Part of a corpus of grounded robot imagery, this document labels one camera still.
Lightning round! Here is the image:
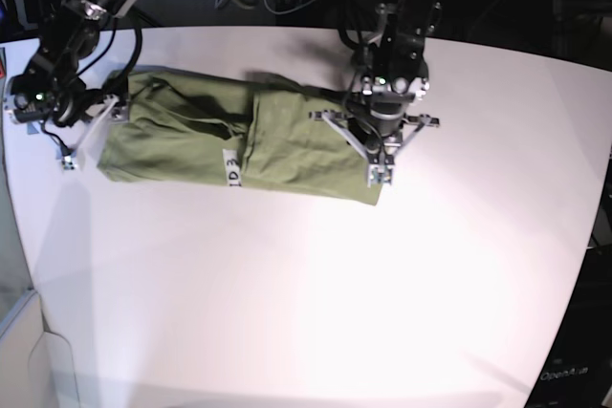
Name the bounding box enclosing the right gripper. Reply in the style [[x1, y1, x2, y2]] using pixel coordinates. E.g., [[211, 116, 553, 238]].
[[56, 95, 129, 160]]

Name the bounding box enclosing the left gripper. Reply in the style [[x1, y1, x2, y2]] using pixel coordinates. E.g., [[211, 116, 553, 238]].
[[309, 101, 440, 174]]

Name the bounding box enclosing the green T-shirt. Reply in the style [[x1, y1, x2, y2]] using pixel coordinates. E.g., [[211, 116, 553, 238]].
[[98, 68, 382, 205]]

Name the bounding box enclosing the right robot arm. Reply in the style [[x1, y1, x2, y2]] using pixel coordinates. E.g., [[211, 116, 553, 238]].
[[8, 0, 142, 158]]

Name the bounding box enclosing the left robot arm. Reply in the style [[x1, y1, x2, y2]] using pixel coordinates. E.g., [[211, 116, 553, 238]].
[[311, 0, 442, 186]]

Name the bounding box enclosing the white ID label tag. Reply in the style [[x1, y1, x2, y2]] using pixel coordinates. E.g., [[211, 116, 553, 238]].
[[222, 149, 242, 187]]

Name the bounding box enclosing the white side cabinet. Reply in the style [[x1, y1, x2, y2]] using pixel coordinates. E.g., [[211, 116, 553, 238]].
[[1, 290, 81, 407]]

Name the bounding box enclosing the black OpenArm base box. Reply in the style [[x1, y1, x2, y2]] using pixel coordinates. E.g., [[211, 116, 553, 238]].
[[526, 248, 611, 407]]

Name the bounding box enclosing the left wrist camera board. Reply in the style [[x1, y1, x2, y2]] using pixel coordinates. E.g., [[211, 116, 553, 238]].
[[366, 164, 394, 187]]

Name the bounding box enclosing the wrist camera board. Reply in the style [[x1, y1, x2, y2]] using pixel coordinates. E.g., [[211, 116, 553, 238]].
[[60, 154, 78, 171], [366, 164, 394, 187]]

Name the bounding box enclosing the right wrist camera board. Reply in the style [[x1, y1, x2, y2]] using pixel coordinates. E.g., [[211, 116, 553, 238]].
[[60, 154, 78, 171]]

